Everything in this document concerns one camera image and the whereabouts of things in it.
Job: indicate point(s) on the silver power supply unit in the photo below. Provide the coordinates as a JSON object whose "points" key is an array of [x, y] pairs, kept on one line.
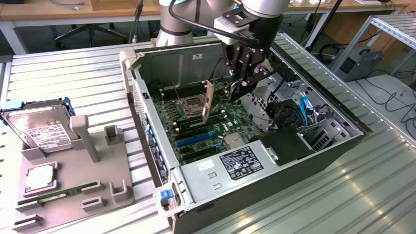
{"points": [[208, 180]]}

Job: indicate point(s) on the silver disk bay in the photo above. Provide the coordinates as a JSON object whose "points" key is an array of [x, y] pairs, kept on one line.
{"points": [[324, 136]]}

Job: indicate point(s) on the blue card retention clip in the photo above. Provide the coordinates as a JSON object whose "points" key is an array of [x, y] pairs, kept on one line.
{"points": [[160, 159], [164, 168], [148, 129]]}

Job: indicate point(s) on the black plastic cover block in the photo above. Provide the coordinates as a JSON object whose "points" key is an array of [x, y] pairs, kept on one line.
{"points": [[286, 146]]}

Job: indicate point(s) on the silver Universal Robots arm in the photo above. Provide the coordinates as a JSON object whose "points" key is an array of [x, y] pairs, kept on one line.
{"points": [[175, 22]]}

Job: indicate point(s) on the aluminium profile frame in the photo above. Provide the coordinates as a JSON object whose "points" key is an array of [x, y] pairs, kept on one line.
{"points": [[390, 26]]}

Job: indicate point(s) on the long black expansion slot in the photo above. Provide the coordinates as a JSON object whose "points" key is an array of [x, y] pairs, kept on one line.
{"points": [[191, 134], [198, 153], [200, 159]]}

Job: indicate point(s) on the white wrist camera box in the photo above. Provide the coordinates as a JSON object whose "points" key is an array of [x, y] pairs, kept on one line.
{"points": [[227, 25]]}

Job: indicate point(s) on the short black expansion slot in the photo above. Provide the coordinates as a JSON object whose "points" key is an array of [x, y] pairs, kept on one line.
{"points": [[187, 150]]}

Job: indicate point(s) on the black office chair base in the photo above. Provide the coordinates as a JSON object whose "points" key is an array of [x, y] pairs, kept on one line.
{"points": [[91, 31]]}

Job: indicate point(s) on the grey plastic parts rack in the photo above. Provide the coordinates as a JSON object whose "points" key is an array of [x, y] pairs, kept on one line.
{"points": [[64, 175]]}

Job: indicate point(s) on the green RAM stick white label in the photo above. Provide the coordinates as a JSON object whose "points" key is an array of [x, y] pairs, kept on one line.
{"points": [[190, 127]]}

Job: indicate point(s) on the silver perforated drive cage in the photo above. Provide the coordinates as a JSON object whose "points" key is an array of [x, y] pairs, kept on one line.
{"points": [[290, 89]]}

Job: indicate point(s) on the black stand pole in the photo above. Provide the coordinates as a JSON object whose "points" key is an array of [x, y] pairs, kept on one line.
{"points": [[324, 24]]}

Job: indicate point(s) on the blue expansion slot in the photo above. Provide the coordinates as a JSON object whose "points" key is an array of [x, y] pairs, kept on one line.
{"points": [[195, 141]]}

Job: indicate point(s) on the black RAM slot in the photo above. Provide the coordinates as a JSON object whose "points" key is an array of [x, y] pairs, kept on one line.
{"points": [[186, 94], [183, 86], [187, 119], [183, 89], [188, 122]]}

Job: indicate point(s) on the green Dell motherboard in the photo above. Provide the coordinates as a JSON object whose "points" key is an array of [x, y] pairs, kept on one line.
{"points": [[235, 122]]}

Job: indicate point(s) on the silver CPU chip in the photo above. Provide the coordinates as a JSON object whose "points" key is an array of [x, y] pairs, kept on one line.
{"points": [[40, 178]]}

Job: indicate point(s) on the hard disk in blue carrier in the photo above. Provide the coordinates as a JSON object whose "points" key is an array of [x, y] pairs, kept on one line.
{"points": [[35, 122]]}

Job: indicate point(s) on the blue case latch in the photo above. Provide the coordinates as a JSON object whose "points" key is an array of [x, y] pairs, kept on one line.
{"points": [[166, 194]]}

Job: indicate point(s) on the green RAM stick bare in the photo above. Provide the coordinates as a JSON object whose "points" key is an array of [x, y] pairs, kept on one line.
{"points": [[55, 194]]}

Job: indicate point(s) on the metal CPU socket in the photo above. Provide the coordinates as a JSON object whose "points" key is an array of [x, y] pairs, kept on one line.
{"points": [[190, 106]]}

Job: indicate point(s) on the silver chipset heatsink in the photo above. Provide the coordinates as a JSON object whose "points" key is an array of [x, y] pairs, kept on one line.
{"points": [[235, 141]]}

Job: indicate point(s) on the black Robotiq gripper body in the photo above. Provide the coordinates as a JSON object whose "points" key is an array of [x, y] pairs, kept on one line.
{"points": [[268, 31]]}

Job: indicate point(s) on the open dark PC case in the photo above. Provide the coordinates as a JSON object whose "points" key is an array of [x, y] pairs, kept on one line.
{"points": [[292, 185]]}

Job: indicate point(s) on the black graphics card metal bracket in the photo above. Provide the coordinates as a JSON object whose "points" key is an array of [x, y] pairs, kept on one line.
{"points": [[208, 102]]}

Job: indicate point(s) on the wooden desk white frame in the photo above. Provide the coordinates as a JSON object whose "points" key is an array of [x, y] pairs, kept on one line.
{"points": [[358, 6], [39, 13]]}

